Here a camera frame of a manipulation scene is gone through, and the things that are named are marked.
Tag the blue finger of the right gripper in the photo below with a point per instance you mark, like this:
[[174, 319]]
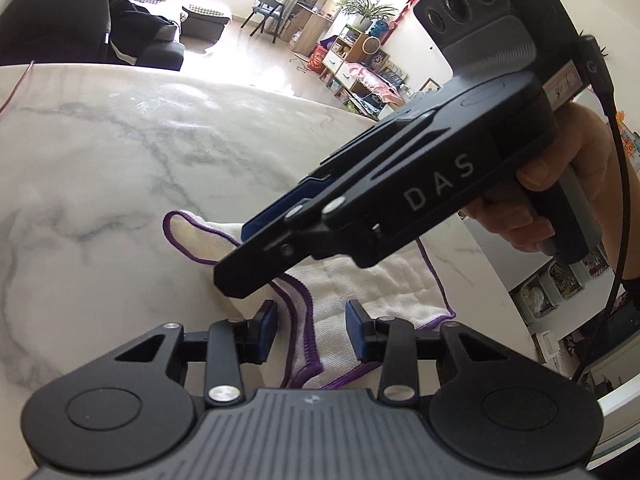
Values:
[[270, 253], [307, 189]]

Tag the dark wooden chair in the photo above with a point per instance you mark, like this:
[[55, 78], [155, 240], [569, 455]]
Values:
[[268, 10]]

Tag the potted green plant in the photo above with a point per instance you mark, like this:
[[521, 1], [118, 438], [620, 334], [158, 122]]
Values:
[[361, 14]]

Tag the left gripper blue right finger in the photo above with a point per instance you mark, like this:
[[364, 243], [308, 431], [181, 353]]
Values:
[[390, 342]]

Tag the white towel purple trim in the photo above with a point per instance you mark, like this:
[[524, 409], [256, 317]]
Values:
[[312, 349]]

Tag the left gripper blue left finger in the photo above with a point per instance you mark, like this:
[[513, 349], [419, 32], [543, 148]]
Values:
[[231, 343]]

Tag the dark grey sofa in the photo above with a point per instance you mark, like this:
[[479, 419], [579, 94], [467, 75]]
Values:
[[146, 33]]

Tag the right hand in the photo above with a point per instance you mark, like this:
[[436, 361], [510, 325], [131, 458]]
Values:
[[580, 162]]

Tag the checkered ottoman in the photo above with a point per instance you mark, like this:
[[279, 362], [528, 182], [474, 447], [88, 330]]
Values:
[[205, 20]]

